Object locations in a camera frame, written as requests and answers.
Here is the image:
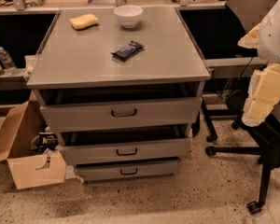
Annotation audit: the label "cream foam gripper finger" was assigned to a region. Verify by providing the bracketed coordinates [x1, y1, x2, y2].
[242, 63, 280, 127]

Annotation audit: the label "grey drawer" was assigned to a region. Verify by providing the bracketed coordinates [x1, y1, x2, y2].
[60, 138, 191, 165]
[74, 159, 180, 181]
[40, 97, 202, 133]

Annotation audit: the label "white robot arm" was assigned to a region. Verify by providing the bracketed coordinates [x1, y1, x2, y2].
[238, 0, 280, 127]

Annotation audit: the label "grey top drawer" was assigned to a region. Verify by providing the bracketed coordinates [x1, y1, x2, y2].
[40, 97, 202, 133]

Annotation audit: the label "grey drawer cabinet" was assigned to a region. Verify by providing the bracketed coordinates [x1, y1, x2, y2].
[27, 7, 209, 169]

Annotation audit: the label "grey bottom drawer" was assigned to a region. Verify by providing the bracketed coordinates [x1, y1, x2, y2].
[74, 159, 180, 181]

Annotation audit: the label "black office chair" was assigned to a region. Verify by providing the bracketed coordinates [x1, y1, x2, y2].
[201, 0, 280, 216]

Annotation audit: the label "dark blue snack packet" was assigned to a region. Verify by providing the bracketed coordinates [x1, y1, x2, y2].
[112, 40, 144, 62]

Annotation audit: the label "white bowl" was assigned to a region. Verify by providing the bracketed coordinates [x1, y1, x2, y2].
[114, 5, 143, 28]

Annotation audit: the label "yellow sponge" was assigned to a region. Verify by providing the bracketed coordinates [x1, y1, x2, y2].
[70, 14, 99, 30]

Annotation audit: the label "dark items in box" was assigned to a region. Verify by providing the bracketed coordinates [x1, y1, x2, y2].
[31, 133, 58, 155]

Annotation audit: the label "cardboard box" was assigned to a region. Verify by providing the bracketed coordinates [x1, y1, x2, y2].
[0, 92, 66, 189]

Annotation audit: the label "clear plastic water bottle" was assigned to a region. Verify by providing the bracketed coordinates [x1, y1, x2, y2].
[0, 47, 18, 76]

